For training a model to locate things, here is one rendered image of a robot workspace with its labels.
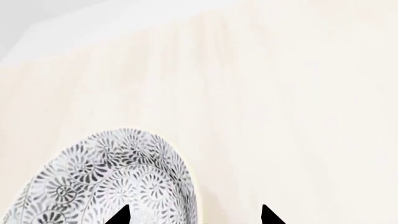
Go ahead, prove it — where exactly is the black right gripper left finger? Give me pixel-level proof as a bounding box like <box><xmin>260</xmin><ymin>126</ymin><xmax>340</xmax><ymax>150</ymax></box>
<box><xmin>104</xmin><ymin>203</ymin><xmax>131</xmax><ymax>224</ymax></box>

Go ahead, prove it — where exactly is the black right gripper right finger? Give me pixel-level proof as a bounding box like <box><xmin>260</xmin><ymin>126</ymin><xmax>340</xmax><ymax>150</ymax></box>
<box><xmin>261</xmin><ymin>203</ymin><xmax>287</xmax><ymax>224</ymax></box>

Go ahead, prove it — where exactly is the white plate with swirl pattern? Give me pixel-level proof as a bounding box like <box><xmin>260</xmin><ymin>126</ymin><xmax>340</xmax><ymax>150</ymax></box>
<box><xmin>0</xmin><ymin>127</ymin><xmax>199</xmax><ymax>224</ymax></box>

